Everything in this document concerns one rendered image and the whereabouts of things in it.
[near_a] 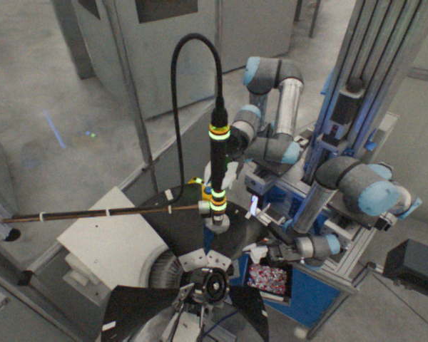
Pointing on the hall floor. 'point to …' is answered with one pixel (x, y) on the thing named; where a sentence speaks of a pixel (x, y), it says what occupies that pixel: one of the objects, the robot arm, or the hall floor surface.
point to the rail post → (329, 315)
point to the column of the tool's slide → (36, 299)
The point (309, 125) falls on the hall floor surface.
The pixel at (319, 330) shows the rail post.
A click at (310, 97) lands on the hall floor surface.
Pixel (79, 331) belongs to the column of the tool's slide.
